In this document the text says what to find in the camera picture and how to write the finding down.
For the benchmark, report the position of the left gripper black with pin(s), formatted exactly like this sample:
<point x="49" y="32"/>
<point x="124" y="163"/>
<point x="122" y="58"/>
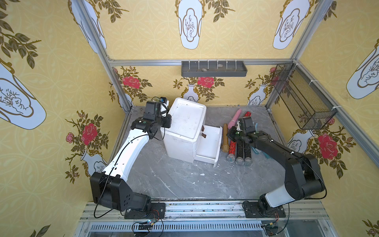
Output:
<point x="166" y="121"/>

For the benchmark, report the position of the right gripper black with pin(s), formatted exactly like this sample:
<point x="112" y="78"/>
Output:
<point x="235" y="135"/>

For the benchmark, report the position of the pink microphone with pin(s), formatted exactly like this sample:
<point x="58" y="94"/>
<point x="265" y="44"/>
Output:
<point x="234" y="119"/>

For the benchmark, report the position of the white three-drawer cabinet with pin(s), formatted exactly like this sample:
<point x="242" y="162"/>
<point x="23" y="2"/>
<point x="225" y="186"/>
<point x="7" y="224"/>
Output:
<point x="182" y="138"/>

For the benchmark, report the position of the red glitter microphone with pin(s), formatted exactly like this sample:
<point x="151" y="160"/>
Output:
<point x="231" y="153"/>
<point x="247" y="114"/>

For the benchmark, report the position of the black microphone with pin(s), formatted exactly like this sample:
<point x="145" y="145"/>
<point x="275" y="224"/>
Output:
<point x="247" y="155"/>
<point x="239" y="153"/>

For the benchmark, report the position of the white bottom drawer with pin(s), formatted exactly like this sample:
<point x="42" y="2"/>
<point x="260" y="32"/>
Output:
<point x="209" y="145"/>

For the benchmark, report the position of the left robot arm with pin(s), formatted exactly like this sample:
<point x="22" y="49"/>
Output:
<point x="109" y="187"/>

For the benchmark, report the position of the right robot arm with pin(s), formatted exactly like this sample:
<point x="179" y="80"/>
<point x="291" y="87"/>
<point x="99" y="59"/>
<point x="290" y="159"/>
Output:
<point x="303" y="176"/>

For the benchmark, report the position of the teal gardening glove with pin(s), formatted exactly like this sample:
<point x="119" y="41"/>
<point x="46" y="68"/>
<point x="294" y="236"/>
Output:
<point x="257" y="151"/>

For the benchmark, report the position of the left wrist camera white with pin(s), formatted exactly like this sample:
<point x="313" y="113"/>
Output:
<point x="164" y="106"/>

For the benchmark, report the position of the grey wall shelf tray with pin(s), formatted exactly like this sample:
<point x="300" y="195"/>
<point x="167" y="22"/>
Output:
<point x="213" y="68"/>

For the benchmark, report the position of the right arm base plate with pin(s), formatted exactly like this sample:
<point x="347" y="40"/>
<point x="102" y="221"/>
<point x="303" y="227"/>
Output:
<point x="258" y="210"/>

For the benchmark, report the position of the black wire mesh basket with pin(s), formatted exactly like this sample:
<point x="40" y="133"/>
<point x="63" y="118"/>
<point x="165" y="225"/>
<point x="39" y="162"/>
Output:
<point x="306" y="103"/>

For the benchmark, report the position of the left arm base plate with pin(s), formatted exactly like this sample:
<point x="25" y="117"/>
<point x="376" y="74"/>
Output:
<point x="155" y="210"/>

